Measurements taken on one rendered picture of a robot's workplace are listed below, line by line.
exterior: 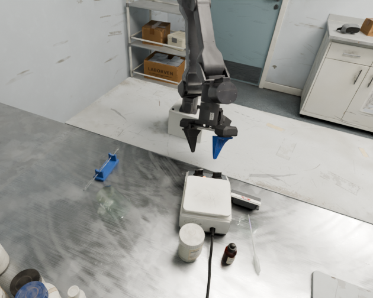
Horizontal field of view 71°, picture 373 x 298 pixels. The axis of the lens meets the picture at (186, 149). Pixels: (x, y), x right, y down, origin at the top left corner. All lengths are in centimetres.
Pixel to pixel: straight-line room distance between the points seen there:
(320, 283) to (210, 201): 31
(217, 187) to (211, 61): 34
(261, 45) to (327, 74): 92
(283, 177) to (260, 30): 268
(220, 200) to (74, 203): 41
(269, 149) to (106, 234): 65
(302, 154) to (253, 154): 19
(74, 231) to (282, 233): 55
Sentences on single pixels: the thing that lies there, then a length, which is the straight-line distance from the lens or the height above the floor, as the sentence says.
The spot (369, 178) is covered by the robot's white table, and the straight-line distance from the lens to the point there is 111.
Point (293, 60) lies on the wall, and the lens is 353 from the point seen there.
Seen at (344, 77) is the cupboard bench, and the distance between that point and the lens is 300.
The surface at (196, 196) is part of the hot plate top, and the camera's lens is 68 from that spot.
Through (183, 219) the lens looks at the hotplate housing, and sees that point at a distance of 68.
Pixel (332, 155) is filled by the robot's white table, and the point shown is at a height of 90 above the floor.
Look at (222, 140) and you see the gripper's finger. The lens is 74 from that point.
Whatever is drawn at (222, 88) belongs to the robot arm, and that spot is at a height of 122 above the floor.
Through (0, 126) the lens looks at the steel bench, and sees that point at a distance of 119.
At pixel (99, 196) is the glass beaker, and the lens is 74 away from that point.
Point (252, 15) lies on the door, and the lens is 344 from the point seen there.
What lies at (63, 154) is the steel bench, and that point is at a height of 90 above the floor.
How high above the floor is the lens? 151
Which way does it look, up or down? 40 degrees down
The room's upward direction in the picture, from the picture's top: 6 degrees clockwise
